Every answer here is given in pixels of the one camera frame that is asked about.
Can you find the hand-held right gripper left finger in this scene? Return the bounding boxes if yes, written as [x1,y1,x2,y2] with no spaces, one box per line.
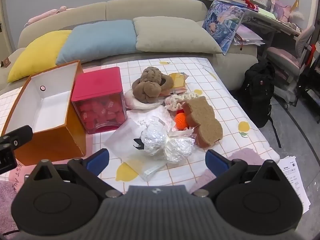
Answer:
[29,148,123,198]

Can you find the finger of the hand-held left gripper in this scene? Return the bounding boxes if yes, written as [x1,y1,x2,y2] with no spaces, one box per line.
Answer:
[0,125,34,153]

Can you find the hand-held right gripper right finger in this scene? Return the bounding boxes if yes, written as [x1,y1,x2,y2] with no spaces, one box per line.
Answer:
[192,149,292,198]

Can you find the orange cardboard box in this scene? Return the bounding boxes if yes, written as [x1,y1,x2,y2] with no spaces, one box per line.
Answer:
[0,60,87,166]

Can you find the orange crochet fruit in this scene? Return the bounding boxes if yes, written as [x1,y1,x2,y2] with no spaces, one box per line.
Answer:
[174,112,187,130]

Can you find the clear bag of white filling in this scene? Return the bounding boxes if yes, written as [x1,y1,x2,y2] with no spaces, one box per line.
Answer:
[139,121,194,164]

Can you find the pink lettered cloth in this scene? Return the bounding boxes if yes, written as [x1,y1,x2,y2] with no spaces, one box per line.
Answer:
[7,164,32,195]

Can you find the purple fluffy blanket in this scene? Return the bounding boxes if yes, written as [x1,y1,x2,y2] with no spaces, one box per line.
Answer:
[0,148,266,233]

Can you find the white plastic pouch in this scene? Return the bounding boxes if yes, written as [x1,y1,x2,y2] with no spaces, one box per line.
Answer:
[103,119,150,158]

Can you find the brown bread-shaped plush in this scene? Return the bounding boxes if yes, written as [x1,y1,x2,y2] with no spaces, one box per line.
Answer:
[182,96,223,148]

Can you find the white flat packet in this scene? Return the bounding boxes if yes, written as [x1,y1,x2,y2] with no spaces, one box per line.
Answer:
[144,164,165,182]

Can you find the checked lemon print sheet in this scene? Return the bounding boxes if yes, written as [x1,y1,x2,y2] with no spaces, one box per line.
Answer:
[0,56,280,195]

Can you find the white round pad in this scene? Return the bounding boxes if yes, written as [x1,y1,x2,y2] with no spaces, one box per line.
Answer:
[124,90,163,110]

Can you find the cream crochet piece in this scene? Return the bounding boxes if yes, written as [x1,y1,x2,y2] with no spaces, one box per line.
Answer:
[164,92,198,112]

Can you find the red transparent pompom box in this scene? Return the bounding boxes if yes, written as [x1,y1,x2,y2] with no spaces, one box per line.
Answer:
[71,67,127,134]

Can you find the printed paper sheets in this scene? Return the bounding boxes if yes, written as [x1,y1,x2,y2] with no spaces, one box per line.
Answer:
[277,156,312,214]

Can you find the black backpack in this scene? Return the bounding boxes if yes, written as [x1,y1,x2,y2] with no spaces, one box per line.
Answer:
[236,61,282,148]

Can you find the yellow pillow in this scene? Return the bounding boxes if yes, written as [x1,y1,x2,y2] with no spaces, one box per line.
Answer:
[7,30,73,83]

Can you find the brown knot plush cushion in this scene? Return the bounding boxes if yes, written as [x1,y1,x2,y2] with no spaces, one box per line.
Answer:
[132,66,174,104]

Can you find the yellow packet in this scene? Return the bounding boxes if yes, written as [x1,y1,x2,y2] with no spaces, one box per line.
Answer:
[168,72,188,90]

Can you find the light blue pillow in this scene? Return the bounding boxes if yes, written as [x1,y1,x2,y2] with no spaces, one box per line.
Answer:
[55,19,137,65]

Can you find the pink plush toy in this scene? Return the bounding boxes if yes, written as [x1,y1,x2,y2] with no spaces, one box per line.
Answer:
[24,5,68,28]

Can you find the pink desk chair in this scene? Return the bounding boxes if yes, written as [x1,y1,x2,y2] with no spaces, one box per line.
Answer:
[266,25,316,109]

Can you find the pink folders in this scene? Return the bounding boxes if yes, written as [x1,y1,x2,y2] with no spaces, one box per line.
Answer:
[234,24,265,45]

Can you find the beige pillow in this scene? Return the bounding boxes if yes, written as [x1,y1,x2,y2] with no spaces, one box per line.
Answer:
[133,17,223,54]

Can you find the blue printed cushion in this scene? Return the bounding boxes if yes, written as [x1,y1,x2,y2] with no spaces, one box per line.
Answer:
[202,0,248,55]

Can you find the white desk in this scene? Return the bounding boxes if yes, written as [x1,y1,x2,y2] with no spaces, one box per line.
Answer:
[241,7,303,63]

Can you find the beige sofa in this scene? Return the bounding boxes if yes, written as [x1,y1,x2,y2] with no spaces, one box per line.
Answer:
[0,0,258,92]

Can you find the purple unicorn plush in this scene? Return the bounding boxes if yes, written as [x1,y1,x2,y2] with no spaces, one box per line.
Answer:
[271,0,305,23]

